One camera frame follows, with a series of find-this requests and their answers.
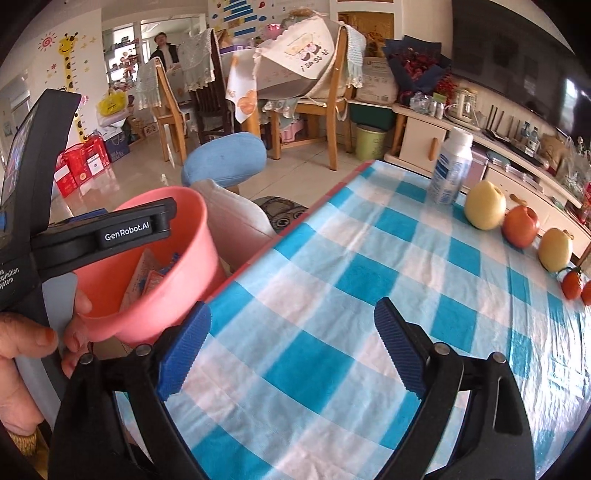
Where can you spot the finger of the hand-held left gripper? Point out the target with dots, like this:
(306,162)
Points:
(124,235)
(87,217)

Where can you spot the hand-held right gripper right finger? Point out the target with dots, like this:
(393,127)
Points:
(401,346)

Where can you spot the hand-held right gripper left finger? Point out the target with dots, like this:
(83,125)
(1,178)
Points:
(184,350)

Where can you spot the pink plastic bin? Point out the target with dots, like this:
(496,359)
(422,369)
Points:
(184,221)

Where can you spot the person's left hand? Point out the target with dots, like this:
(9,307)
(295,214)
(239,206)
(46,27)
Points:
(18,392)

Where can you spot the red gift box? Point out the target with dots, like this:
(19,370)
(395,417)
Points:
(90,159)
(64,177)

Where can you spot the blue white checkered tablecloth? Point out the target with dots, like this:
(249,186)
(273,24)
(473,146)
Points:
(369,300)

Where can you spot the yellow shopping bag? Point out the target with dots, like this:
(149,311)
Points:
(111,104)

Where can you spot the light wooden chair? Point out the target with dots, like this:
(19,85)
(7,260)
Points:
(168,115)
(323,115)

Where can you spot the grey patterned floor mat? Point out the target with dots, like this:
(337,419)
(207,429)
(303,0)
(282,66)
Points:
(281,212)

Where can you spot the small yellow pear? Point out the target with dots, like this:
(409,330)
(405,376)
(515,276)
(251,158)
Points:
(484,207)

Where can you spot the red apple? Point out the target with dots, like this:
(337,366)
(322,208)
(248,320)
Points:
(521,228)

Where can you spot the large yellow pear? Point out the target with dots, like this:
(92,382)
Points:
(555,251)

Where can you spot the mandarin with green leaf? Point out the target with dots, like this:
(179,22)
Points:
(571,284)

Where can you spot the white orange print cloth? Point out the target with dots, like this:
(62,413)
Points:
(242,92)

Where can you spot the white plastic bottle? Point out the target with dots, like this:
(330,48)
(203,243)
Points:
(450,166)

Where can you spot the white lace cloth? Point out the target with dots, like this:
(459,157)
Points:
(198,60)

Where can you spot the small mandarin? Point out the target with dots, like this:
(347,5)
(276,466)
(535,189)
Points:
(587,293)

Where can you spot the green waste bin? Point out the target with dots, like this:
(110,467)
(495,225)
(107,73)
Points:
(369,143)

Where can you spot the cream tv cabinet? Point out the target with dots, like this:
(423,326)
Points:
(508,166)

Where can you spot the black router with antennas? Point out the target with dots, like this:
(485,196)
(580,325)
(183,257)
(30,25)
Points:
(503,136)

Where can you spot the cluster of glass jars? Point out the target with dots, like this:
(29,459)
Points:
(427,104)

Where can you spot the white electric kettle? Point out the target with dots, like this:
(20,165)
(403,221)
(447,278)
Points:
(464,106)

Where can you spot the cream cartoon print cloth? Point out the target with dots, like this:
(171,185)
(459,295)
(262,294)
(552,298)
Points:
(295,55)

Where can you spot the small water bottle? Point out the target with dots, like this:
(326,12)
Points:
(534,134)
(526,131)

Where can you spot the brown paper bag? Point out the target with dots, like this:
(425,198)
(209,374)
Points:
(551,147)

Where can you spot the clear plastic bag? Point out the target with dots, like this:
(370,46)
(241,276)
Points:
(575,161)

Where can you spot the white printed carton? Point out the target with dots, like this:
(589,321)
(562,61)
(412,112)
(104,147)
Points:
(376,78)

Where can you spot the red flower bouquet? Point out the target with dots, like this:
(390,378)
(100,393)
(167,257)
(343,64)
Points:
(415,69)

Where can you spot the pale green lace chair cover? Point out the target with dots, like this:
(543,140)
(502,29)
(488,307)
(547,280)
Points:
(355,50)

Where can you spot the black television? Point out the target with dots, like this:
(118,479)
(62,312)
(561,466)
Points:
(521,55)

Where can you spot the yellow giraffe wall sticker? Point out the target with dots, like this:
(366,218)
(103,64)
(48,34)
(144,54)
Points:
(71,78)

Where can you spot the colourful wall chart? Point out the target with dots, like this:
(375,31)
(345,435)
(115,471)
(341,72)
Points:
(240,14)

